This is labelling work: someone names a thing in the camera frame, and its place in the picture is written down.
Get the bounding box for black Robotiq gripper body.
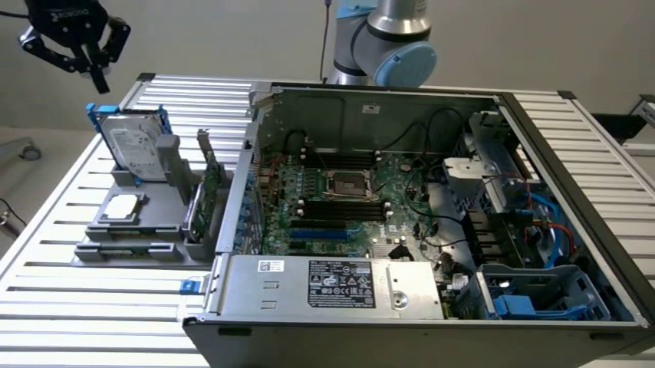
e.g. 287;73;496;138
25;0;112;49

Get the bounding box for blue data wire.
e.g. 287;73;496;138
525;190;583;271

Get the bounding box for green RAM stick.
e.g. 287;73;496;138
98;247;154;257

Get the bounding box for black floor cable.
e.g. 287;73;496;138
0;198;28;235

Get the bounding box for silver chipset heatsink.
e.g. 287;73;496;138
368;245;427;261

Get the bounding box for grey parts rack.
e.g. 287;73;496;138
69;133;237;270

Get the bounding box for silver CPU chip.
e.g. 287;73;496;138
102;193;140;222

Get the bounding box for black power wire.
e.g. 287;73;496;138
380;107;468;154

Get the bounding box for blue expansion slot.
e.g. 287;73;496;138
289;228;351;240

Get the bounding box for black looped wire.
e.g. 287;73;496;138
416;214;475;248

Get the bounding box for red wire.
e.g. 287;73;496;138
549;223;580;262

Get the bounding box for CPU socket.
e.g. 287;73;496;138
323;168;376;201

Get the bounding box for black expansion slot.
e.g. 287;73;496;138
289;218;348;231

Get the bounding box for grey disk bay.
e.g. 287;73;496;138
473;263;615;321

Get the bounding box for green motherboard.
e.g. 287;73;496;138
232;147;464;261

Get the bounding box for green graphics card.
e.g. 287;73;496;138
182;128;227;243

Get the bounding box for silver power supply unit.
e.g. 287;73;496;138
204;254;445;322

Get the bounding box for aluminium profile bar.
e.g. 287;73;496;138
627;94;655;128

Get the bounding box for black bracket beside table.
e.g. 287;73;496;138
589;112;647;146

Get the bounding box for open black PC case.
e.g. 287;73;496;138
182;80;655;368

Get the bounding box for hard disk in blue carrier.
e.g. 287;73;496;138
85;102;176;184

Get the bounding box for silver metal drive cage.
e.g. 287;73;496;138
440;110;541;214

